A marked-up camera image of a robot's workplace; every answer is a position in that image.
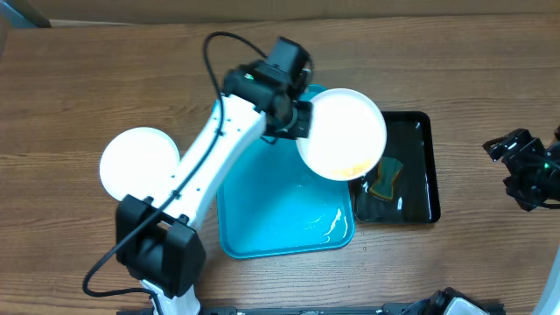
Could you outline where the black rectangular water tray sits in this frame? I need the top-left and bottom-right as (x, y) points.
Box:
(349, 111), (441, 224)

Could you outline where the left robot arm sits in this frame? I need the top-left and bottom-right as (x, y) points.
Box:
(115, 94), (269, 314)

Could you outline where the teal plastic tray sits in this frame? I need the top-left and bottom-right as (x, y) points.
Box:
(211, 83), (357, 260)

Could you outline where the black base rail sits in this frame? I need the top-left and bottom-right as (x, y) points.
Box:
(116, 286), (507, 315)

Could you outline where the green and yellow sponge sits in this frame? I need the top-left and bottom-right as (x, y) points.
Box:
(368, 157), (403, 201)

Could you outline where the white plate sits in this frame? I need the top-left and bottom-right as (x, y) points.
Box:
(297, 88), (388, 181)
(99, 127), (179, 200)

